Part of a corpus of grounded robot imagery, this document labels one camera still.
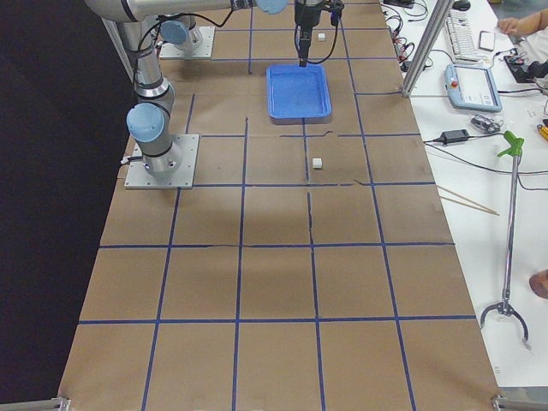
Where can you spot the person at desk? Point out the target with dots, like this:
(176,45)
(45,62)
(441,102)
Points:
(531,33)

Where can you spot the aluminium frame post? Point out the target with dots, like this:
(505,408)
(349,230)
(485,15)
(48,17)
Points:
(433,27)

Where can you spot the black computer mouse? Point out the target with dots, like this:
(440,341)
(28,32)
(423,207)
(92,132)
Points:
(461,5)

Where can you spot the black power adapter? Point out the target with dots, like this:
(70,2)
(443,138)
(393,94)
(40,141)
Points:
(454,136)

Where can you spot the green handled reacher grabber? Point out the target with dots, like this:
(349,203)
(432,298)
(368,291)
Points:
(504,307)

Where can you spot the wooden chopsticks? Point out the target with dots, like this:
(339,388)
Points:
(451,196)

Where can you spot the teach pendant tablet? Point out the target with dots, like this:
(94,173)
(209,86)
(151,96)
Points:
(472,88)

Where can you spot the small circuit board bag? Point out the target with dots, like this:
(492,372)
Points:
(487,124)

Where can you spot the smartphone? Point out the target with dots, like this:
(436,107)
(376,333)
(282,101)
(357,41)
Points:
(487,41)

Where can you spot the white keyboard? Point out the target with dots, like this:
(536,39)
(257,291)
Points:
(462,46)

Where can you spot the brown paper table cover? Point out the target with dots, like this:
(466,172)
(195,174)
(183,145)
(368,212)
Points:
(273,286)

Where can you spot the blue plastic tray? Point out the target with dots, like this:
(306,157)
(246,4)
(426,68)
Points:
(297,93)

